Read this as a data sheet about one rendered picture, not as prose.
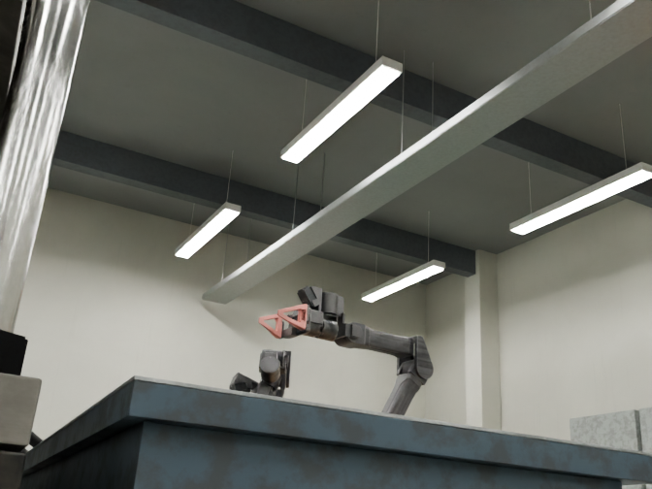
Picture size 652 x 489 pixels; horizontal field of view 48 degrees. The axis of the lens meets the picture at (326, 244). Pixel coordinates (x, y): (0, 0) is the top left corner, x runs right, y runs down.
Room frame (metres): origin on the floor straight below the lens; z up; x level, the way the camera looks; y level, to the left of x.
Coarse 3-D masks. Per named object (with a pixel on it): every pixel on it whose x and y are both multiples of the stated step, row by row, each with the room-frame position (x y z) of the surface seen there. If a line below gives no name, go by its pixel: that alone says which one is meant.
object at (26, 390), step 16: (0, 384) 0.65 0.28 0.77; (16, 384) 0.66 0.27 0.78; (32, 384) 0.66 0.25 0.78; (0, 400) 0.65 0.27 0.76; (16, 400) 0.66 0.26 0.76; (32, 400) 0.66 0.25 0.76; (0, 416) 0.65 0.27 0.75; (16, 416) 0.66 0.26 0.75; (32, 416) 0.67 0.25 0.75; (0, 432) 0.66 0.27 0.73; (16, 432) 0.66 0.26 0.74; (0, 448) 0.70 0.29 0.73; (16, 448) 0.69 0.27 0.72
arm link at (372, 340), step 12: (360, 324) 1.96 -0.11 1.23; (372, 336) 2.00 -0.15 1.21; (384, 336) 2.03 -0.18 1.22; (396, 336) 2.05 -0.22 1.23; (420, 336) 2.07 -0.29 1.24; (360, 348) 2.03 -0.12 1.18; (372, 348) 2.02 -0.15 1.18; (384, 348) 2.03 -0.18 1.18; (396, 348) 2.05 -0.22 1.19; (408, 348) 2.07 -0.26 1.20; (420, 348) 2.07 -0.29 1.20; (408, 360) 2.15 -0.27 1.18; (420, 360) 2.07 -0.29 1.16; (420, 372) 2.07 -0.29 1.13; (432, 372) 2.09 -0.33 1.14
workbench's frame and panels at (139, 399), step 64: (128, 384) 0.72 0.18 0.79; (64, 448) 1.07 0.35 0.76; (128, 448) 0.77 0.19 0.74; (192, 448) 0.75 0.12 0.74; (256, 448) 0.78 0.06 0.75; (320, 448) 0.81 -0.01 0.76; (384, 448) 0.82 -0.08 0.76; (448, 448) 0.86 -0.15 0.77; (512, 448) 0.89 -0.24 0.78; (576, 448) 0.94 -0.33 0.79
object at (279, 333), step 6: (264, 318) 1.89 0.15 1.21; (270, 318) 1.90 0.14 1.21; (276, 318) 1.92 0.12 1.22; (264, 324) 1.89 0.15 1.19; (276, 324) 1.92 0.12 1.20; (282, 324) 1.93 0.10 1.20; (270, 330) 1.90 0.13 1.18; (276, 330) 1.92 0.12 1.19; (282, 330) 1.92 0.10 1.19; (288, 330) 1.90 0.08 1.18; (294, 330) 1.89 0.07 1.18; (276, 336) 1.92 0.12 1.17; (282, 336) 1.92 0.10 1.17; (288, 336) 1.90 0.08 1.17; (294, 336) 1.90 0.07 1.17
